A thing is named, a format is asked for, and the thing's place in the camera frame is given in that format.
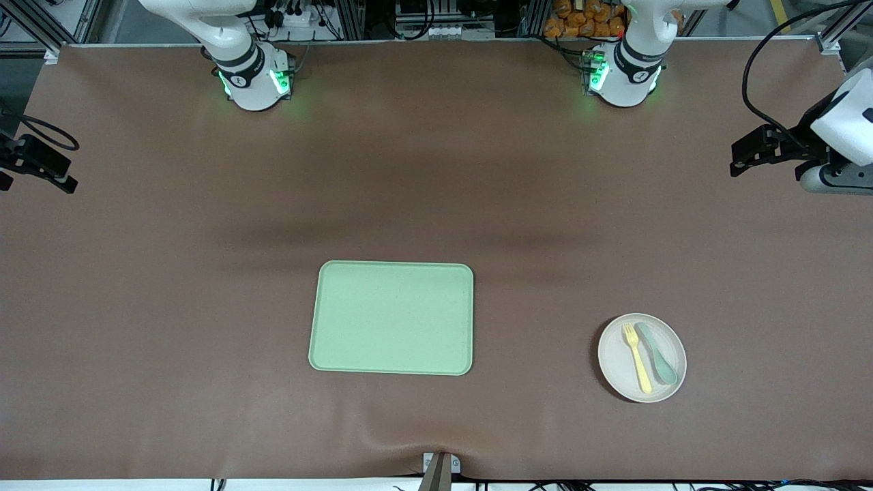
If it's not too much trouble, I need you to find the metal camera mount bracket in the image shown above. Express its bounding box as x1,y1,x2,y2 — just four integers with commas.
417,451,462,491

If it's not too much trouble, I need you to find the white terminal block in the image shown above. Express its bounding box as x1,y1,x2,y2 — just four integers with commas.
396,24,460,40

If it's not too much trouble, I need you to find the yellow plastic fork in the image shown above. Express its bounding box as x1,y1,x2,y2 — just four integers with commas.
621,323,653,395

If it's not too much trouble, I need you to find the brown table mat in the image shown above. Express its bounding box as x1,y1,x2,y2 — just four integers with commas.
0,40,873,481

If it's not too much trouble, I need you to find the white power strip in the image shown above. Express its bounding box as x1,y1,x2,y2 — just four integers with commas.
271,5,313,29

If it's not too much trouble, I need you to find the pale green plastic spoon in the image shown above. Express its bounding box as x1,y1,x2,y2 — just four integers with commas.
635,322,679,386

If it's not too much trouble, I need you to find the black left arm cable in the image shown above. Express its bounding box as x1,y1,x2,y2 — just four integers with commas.
742,0,873,147

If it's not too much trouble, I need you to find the mint green rectangular tray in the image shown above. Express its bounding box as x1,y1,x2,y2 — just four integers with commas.
308,261,475,376

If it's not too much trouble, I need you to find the orange packaged goods pile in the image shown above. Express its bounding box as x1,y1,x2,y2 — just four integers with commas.
544,0,626,39

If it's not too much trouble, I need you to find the round off-white plate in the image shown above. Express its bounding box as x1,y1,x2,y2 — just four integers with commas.
597,313,687,404

